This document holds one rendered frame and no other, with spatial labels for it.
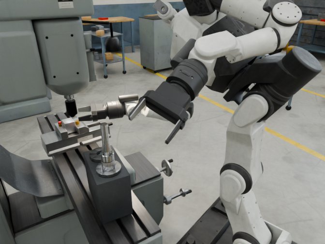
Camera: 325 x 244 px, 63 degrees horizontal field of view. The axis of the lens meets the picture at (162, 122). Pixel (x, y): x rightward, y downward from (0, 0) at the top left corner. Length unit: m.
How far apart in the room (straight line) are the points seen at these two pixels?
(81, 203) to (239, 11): 0.90
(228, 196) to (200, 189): 1.46
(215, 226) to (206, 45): 1.08
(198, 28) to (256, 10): 0.20
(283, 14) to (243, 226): 0.90
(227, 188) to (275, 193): 1.63
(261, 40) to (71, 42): 0.70
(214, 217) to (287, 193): 1.35
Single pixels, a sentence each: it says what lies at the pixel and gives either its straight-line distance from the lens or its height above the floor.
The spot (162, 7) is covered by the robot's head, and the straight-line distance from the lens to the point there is 1.12.
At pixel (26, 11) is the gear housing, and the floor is 1.66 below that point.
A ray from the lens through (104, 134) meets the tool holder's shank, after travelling 0.90.
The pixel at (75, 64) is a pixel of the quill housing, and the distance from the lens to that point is 1.16.
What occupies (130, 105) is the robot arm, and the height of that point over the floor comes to 1.22.
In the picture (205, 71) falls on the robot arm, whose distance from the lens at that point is 0.69.
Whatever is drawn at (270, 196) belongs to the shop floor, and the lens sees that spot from 2.73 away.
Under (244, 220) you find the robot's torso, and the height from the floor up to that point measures 0.82.
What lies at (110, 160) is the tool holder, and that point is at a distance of 0.94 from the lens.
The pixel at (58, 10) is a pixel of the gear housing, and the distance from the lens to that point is 1.09.
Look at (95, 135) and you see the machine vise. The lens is 1.52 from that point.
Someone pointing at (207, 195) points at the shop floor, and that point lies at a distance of 2.59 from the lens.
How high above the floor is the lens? 1.75
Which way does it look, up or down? 28 degrees down
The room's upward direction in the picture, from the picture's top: straight up
